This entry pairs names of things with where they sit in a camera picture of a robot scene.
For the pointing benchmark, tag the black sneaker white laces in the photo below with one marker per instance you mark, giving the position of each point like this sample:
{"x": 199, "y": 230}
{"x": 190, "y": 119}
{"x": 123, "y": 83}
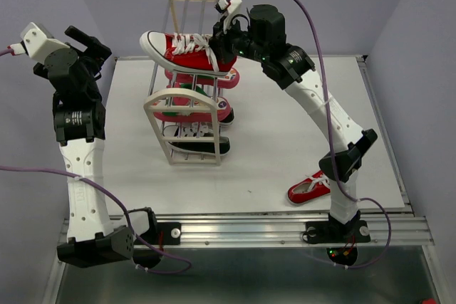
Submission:
{"x": 198, "y": 147}

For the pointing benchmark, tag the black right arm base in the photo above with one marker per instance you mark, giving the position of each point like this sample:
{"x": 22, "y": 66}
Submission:
{"x": 341, "y": 238}

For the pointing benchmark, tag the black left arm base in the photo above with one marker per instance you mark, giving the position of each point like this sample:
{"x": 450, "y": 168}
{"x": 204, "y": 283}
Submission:
{"x": 151, "y": 238}

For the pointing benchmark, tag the aluminium mounting rail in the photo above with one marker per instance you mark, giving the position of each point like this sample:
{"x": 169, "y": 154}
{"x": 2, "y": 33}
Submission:
{"x": 278, "y": 231}

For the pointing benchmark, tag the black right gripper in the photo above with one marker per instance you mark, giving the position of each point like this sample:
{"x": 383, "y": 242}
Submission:
{"x": 219, "y": 41}

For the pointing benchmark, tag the beige chrome shoe shelf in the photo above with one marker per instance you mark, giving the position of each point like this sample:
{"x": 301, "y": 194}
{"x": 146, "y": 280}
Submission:
{"x": 175, "y": 18}

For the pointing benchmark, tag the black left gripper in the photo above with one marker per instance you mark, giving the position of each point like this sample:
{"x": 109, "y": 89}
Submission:
{"x": 95, "y": 45}

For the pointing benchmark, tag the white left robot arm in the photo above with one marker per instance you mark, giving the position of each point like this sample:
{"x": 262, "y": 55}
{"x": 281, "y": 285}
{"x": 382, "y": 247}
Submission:
{"x": 79, "y": 125}

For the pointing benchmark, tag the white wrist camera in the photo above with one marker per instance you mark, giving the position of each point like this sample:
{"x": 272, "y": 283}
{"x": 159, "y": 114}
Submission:
{"x": 228, "y": 9}
{"x": 37, "y": 42}

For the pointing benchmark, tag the red sneaker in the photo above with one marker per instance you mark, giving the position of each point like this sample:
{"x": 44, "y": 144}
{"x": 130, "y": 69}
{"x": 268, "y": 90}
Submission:
{"x": 185, "y": 53}
{"x": 312, "y": 187}

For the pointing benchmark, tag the pink flip-flop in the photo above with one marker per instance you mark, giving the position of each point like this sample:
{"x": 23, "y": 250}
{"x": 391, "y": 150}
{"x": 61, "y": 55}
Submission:
{"x": 228, "y": 81}
{"x": 166, "y": 104}

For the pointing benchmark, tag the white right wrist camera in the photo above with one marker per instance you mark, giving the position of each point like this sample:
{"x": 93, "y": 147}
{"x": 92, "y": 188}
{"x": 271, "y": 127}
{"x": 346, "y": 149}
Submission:
{"x": 228, "y": 9}

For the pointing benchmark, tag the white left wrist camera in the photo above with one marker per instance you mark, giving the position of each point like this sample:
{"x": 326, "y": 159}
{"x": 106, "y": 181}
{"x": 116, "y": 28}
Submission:
{"x": 37, "y": 42}

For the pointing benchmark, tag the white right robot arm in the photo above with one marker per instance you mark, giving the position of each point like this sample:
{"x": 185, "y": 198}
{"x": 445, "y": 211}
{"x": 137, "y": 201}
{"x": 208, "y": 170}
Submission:
{"x": 291, "y": 68}

